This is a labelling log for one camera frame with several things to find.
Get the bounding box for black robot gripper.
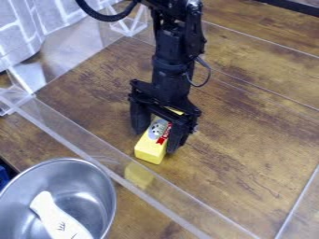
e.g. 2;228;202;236
128;57;200;153

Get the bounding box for yellow butter block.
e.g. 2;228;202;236
134;116;172;164

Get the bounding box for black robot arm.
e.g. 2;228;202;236
128;0;205;153

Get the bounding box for silver metal bowl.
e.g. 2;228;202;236
0;158;117;239

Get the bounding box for clear acrylic barrier panel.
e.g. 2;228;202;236
0;6;319;239

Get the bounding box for blue object at edge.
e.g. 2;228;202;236
0;165;9;190

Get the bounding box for grey brick pattern curtain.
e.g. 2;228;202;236
0;0;86;72

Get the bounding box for thick black cable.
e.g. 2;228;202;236
74;0;141;22

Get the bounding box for white plastic spatula handle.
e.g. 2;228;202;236
27;191;93;239

